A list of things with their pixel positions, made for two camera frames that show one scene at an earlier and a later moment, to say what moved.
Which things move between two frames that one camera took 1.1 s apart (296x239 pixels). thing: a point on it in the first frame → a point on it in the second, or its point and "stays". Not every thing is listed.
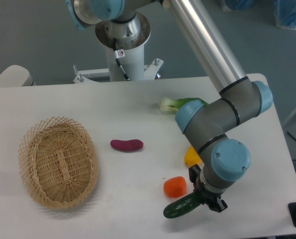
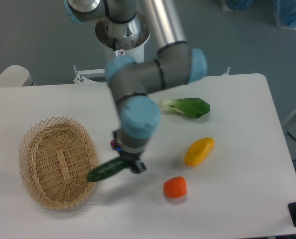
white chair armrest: [14, 75] stays
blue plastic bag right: [291, 14] stays
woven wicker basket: [59, 161] stays
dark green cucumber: [182, 205] → [106, 169]
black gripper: [209, 197] → [129, 157]
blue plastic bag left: [239, 5] stays
